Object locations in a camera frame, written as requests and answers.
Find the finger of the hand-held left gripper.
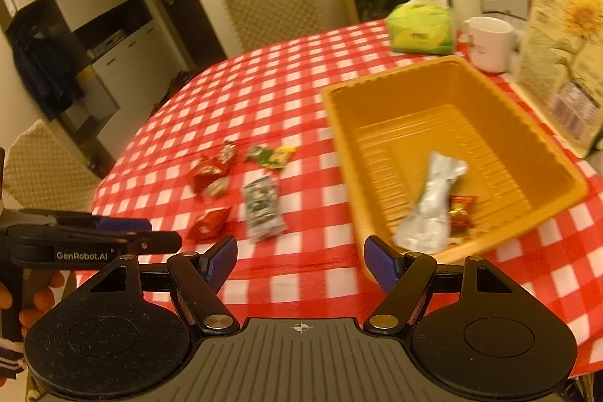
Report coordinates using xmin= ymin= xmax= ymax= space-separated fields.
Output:
xmin=133 ymin=231 xmax=184 ymax=255
xmin=20 ymin=209 xmax=152 ymax=232

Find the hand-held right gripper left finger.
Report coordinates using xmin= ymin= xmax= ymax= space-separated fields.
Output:
xmin=75 ymin=235 xmax=240 ymax=335

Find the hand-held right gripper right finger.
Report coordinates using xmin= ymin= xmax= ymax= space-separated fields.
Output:
xmin=364 ymin=235 xmax=531 ymax=335

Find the grey white snack packet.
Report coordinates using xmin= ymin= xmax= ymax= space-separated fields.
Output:
xmin=242 ymin=176 xmax=287 ymax=243

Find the small clear snack packet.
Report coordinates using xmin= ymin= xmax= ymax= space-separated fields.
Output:
xmin=205 ymin=177 xmax=231 ymax=200

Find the silver snack packet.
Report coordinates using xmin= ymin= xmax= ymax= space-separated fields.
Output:
xmin=395 ymin=151 xmax=469 ymax=254

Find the large red snack packet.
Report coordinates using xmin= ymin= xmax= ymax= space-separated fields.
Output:
xmin=190 ymin=154 xmax=234 ymax=196

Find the small red candy packet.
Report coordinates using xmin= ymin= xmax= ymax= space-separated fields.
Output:
xmin=447 ymin=195 xmax=478 ymax=229

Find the yellow green snack packet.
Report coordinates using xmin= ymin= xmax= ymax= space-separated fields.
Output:
xmin=264 ymin=146 xmax=297 ymax=170

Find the yellow plastic tray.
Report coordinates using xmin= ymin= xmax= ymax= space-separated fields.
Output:
xmin=321 ymin=56 xmax=589 ymax=268

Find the person's left hand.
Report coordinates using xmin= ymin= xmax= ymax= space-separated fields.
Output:
xmin=0 ymin=270 xmax=66 ymax=339

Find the beige quilted chair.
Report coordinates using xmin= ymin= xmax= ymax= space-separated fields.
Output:
xmin=221 ymin=0 xmax=326 ymax=52
xmin=2 ymin=119 xmax=102 ymax=212

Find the dark hanging jacket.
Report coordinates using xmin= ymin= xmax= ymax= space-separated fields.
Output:
xmin=9 ymin=13 xmax=78 ymax=120

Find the red checked tablecloth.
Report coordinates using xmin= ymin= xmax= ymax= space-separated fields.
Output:
xmin=75 ymin=18 xmax=603 ymax=379

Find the green tissue pack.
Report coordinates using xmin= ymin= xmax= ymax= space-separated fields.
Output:
xmin=386 ymin=0 xmax=455 ymax=55

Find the white mug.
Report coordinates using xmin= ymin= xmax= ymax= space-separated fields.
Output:
xmin=461 ymin=17 xmax=525 ymax=73

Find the sunflower seed bag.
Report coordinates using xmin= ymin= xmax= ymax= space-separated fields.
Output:
xmin=516 ymin=0 xmax=603 ymax=159

